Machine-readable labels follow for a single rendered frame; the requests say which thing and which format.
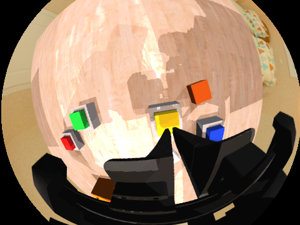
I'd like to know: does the green button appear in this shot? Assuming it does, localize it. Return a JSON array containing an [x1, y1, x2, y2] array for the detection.
[[69, 102, 101, 132]]

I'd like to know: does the white square block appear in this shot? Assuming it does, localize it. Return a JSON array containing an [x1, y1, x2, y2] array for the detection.
[[172, 149, 180, 163]]

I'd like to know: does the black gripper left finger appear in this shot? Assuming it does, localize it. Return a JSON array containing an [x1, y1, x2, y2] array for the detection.
[[103, 128, 175, 197]]

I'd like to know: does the yellow button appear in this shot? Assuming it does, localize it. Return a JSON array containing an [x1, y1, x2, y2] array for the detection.
[[148, 101, 183, 137]]

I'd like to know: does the blue button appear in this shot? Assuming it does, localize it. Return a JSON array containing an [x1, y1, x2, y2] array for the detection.
[[196, 115, 225, 142]]

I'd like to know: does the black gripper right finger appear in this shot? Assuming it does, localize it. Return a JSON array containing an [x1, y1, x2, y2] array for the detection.
[[172, 127, 255, 198]]

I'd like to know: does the red button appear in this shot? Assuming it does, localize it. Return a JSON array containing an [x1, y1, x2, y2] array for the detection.
[[61, 129, 85, 151]]

